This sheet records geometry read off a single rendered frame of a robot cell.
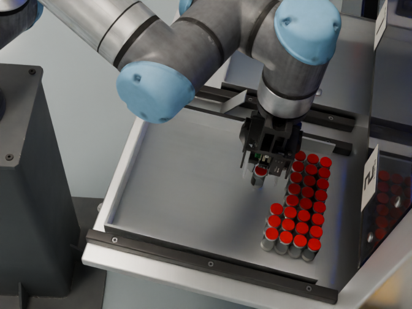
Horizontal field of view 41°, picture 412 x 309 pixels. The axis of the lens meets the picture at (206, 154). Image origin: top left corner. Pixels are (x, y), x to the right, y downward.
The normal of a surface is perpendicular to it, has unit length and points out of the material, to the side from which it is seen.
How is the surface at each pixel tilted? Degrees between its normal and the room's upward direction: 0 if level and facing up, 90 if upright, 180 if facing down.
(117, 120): 0
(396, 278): 90
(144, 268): 0
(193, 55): 33
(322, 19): 1
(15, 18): 105
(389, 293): 90
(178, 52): 19
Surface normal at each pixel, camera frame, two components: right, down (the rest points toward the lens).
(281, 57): -0.58, 0.62
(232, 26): 0.65, 0.00
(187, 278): 0.08, -0.54
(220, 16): 0.35, -0.35
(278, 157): -0.23, 0.81
